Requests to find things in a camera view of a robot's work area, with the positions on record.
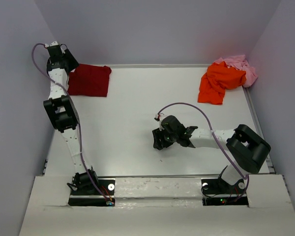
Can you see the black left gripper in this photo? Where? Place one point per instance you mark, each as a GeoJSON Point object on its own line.
{"type": "Point", "coordinates": [72, 63]}

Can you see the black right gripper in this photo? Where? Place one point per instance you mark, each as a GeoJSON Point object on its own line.
{"type": "Point", "coordinates": [158, 134]}

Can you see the dark red t shirt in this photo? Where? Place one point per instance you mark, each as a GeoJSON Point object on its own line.
{"type": "Point", "coordinates": [89, 80]}

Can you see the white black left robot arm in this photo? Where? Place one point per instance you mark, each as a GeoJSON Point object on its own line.
{"type": "Point", "coordinates": [64, 118]}

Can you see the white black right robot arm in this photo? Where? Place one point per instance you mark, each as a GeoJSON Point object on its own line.
{"type": "Point", "coordinates": [245, 150]}

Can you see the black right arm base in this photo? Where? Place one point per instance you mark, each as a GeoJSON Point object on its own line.
{"type": "Point", "coordinates": [216, 192]}

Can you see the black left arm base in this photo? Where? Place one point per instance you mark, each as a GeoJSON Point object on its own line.
{"type": "Point", "coordinates": [84, 194]}

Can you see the orange t shirt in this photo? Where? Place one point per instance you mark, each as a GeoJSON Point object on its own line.
{"type": "Point", "coordinates": [217, 80]}

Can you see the white front board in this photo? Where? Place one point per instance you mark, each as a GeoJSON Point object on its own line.
{"type": "Point", "coordinates": [149, 206]}

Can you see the pink t shirt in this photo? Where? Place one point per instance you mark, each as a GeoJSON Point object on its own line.
{"type": "Point", "coordinates": [240, 63]}

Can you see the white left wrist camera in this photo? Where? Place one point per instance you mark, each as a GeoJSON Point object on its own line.
{"type": "Point", "coordinates": [55, 43]}

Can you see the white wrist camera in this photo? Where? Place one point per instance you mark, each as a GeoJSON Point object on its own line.
{"type": "Point", "coordinates": [55, 43]}
{"type": "Point", "coordinates": [159, 117]}

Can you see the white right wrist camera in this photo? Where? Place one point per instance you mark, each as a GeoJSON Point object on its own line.
{"type": "Point", "coordinates": [159, 117]}

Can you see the white rail at table edge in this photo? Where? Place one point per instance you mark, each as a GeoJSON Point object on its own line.
{"type": "Point", "coordinates": [155, 65]}

